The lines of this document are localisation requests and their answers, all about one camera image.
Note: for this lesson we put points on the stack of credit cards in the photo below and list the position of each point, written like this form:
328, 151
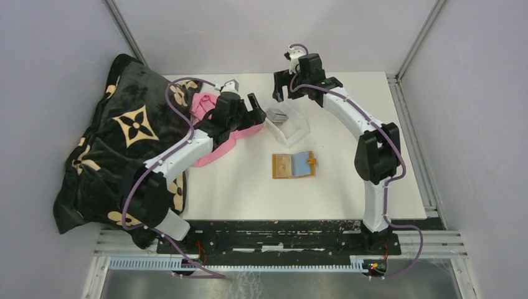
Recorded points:
276, 116

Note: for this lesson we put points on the black floral blanket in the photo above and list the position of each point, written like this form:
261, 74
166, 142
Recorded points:
139, 116

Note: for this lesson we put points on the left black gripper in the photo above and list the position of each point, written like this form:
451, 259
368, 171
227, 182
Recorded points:
253, 118

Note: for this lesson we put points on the white plastic tray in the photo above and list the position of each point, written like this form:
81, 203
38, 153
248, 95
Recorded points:
293, 130

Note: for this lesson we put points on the aluminium frame rail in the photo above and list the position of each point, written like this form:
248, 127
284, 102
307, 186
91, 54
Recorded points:
437, 244

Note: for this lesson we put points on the white slotted cable duct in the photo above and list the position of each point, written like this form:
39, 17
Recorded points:
178, 264

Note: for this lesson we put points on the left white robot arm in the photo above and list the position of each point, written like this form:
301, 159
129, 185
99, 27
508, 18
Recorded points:
144, 188

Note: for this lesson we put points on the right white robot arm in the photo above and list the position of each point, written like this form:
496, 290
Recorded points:
377, 158

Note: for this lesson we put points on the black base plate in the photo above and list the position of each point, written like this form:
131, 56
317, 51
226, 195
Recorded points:
266, 243

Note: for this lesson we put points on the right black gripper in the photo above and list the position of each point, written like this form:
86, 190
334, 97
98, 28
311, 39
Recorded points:
283, 78

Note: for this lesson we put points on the yellow leather card holder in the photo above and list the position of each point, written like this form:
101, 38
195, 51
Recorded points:
303, 165

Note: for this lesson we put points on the gold vip card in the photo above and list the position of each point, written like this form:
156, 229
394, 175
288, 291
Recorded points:
283, 166

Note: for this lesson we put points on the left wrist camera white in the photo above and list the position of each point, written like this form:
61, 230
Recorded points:
230, 86

